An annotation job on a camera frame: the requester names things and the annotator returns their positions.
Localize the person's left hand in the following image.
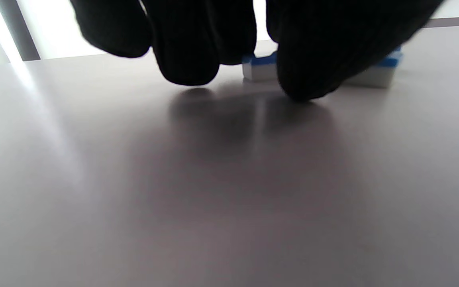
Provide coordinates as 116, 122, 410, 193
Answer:
69, 0, 446, 101

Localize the blue mahjong tile wall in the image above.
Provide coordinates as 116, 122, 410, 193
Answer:
242, 45, 404, 89

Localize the black window frame pillar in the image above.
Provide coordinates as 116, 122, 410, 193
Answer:
0, 0, 41, 62

